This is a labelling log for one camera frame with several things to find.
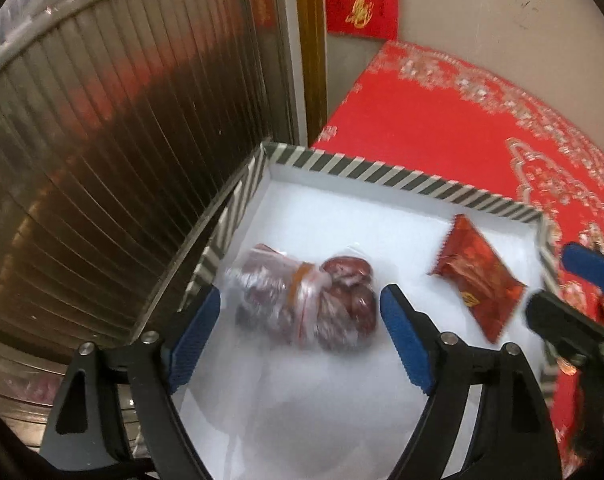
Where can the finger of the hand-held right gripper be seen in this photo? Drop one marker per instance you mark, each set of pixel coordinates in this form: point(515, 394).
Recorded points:
point(561, 320)
point(589, 265)

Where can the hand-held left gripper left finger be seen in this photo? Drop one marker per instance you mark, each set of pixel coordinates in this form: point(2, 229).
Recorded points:
point(197, 335)

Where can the wooden door frame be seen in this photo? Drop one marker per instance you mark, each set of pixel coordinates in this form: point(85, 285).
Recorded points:
point(312, 60)

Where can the clear bag of red dates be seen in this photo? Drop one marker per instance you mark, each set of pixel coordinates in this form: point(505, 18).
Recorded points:
point(332, 310)

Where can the striped cardboard box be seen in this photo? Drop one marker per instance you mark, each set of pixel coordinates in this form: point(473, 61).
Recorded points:
point(332, 220)

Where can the red floral tablecloth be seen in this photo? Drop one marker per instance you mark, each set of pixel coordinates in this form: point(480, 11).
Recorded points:
point(456, 135)

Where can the red snack packet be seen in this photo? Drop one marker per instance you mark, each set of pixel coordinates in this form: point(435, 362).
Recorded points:
point(474, 275)

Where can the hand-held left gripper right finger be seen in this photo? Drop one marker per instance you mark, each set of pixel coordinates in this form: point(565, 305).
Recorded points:
point(406, 340)

